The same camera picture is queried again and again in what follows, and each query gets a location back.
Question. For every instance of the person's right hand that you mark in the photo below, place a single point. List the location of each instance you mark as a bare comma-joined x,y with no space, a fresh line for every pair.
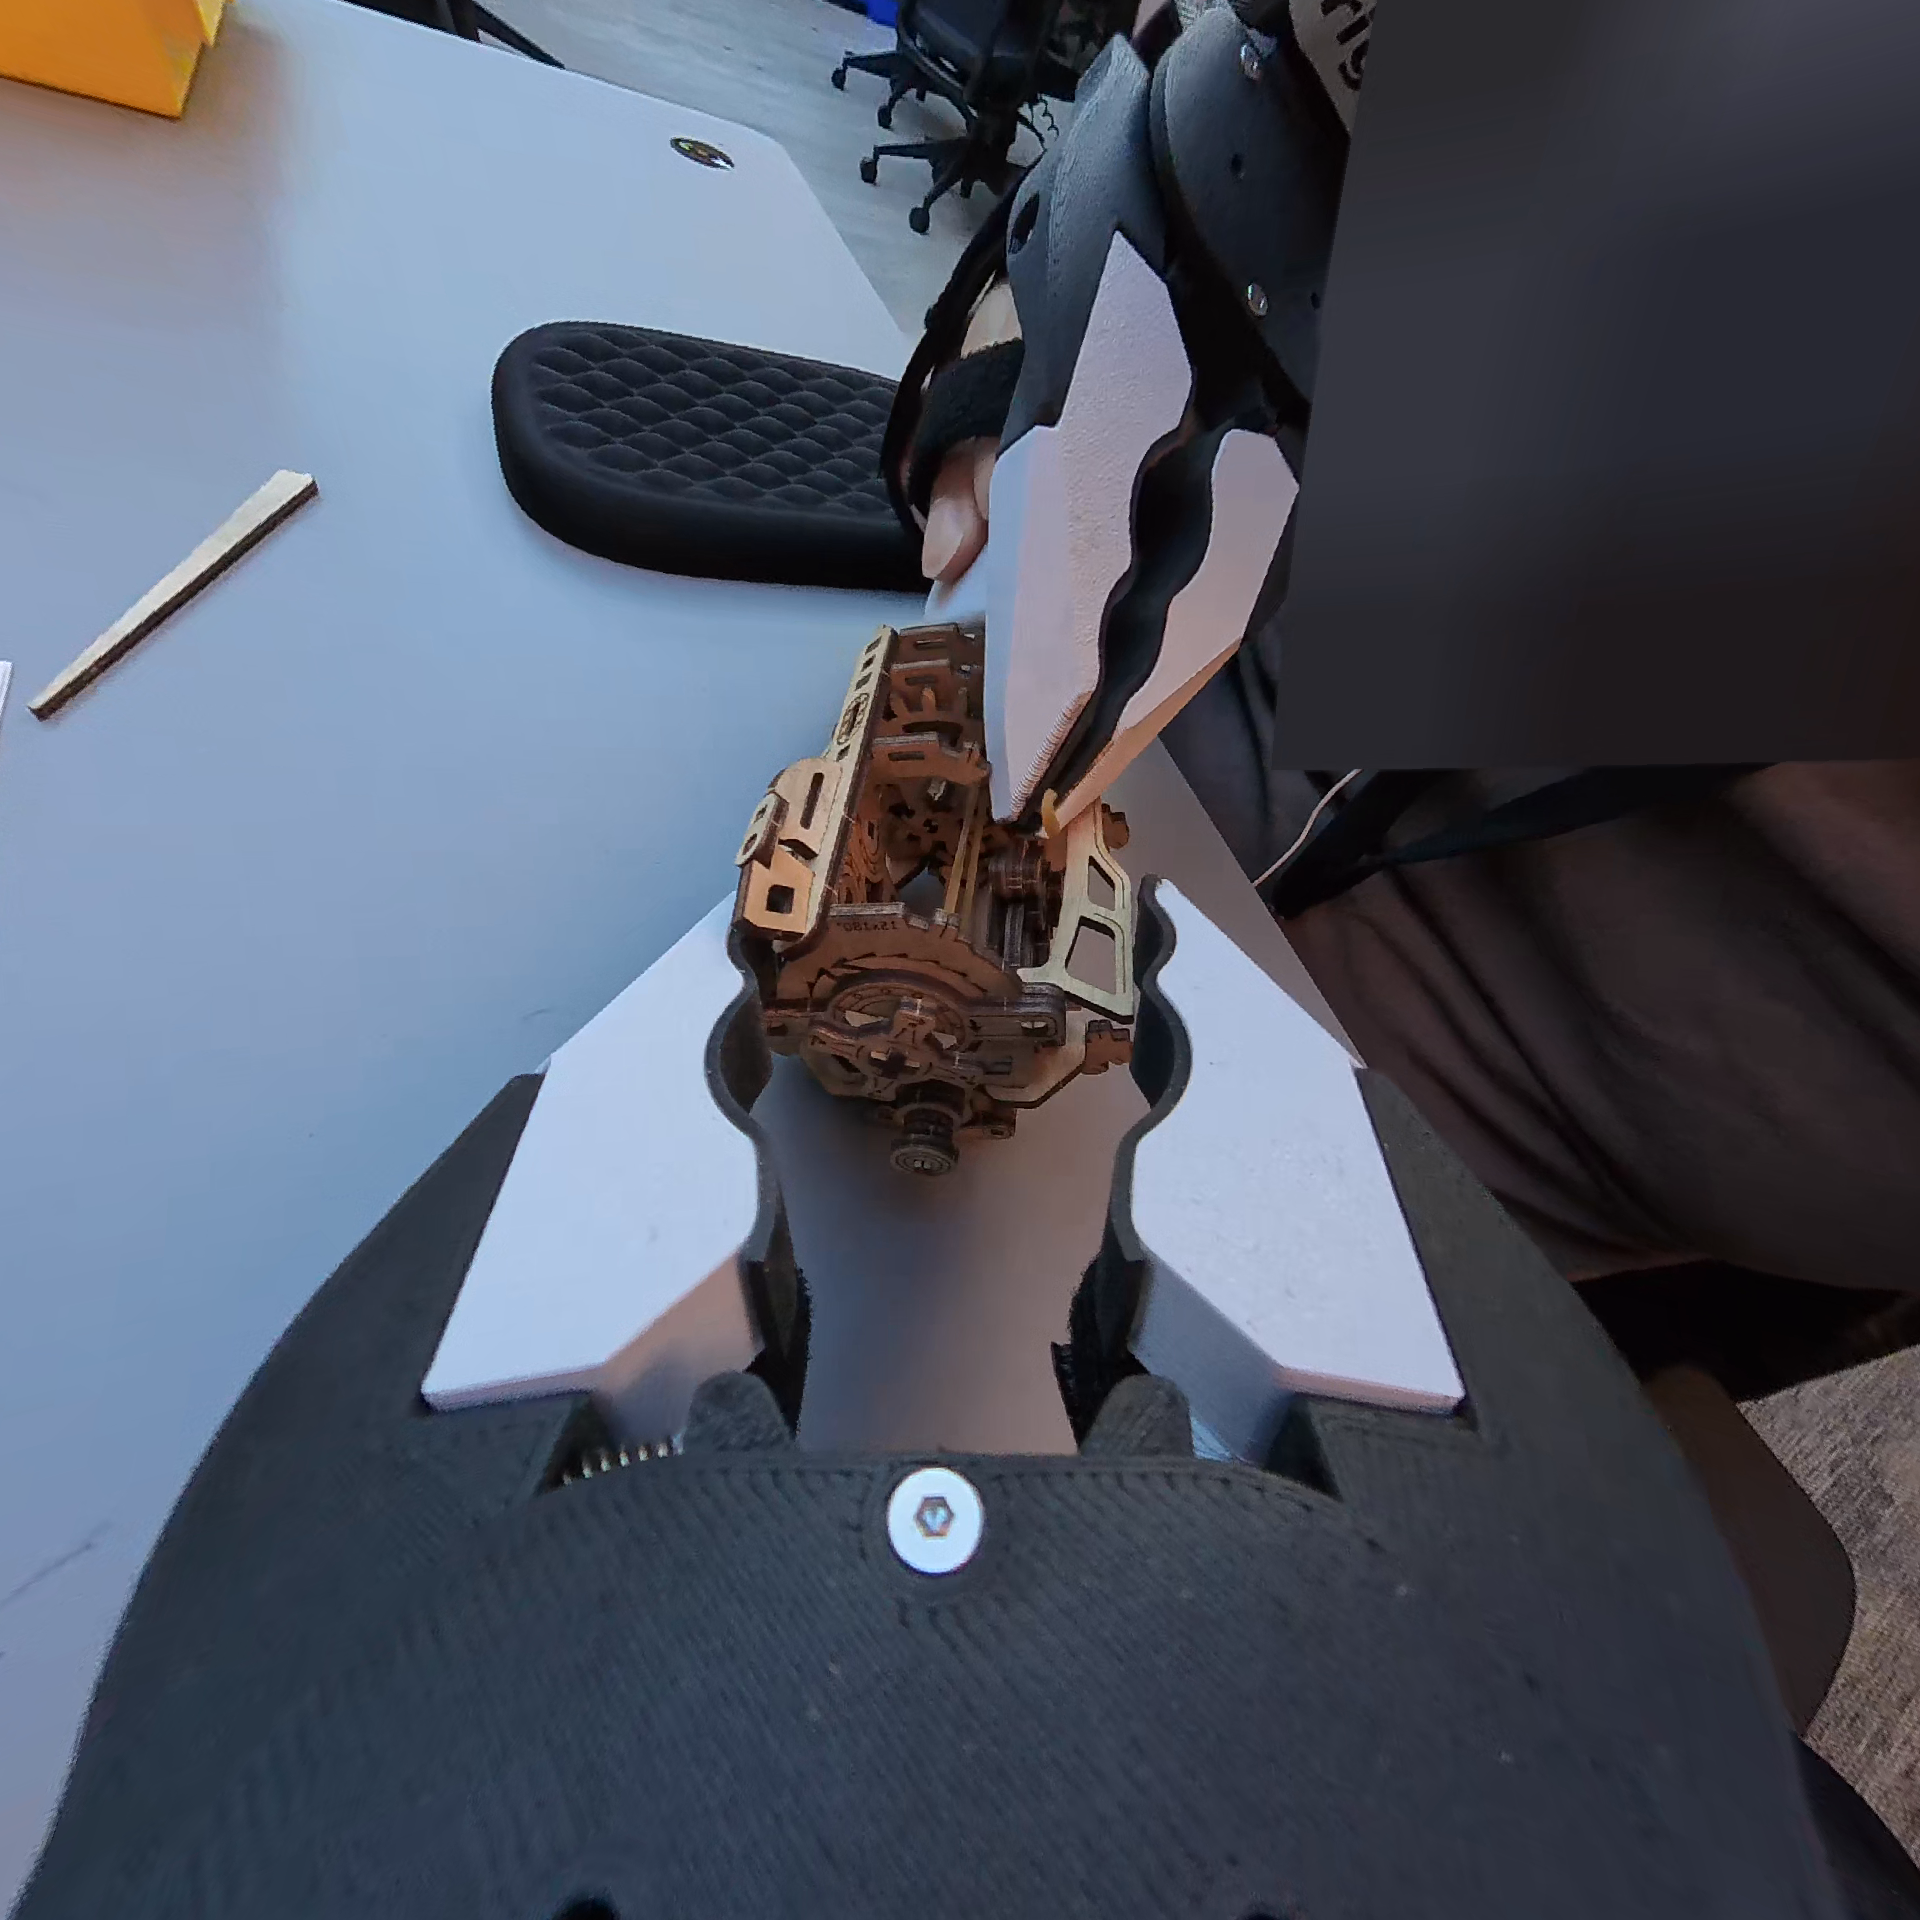
954,517

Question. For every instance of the black office chair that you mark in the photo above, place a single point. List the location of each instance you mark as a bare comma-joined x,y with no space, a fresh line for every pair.
961,107

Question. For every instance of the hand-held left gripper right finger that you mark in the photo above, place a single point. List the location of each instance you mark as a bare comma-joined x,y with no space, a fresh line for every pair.
1275,1201

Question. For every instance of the wooden mechanical model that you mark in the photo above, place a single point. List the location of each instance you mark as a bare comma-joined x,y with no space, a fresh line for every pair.
886,961

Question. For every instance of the yellow storage bin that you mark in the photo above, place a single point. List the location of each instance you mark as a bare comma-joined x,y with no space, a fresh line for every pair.
88,44

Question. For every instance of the black quilted wrist rest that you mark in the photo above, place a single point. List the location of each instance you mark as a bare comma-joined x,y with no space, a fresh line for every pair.
691,451

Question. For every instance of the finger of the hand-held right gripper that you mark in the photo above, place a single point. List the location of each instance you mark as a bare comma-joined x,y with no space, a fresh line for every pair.
1078,524
1238,541

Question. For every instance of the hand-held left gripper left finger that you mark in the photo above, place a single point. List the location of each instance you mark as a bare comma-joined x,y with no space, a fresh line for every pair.
598,1201

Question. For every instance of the person's grey clothing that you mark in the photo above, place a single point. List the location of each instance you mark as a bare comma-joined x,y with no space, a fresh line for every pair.
1619,1020

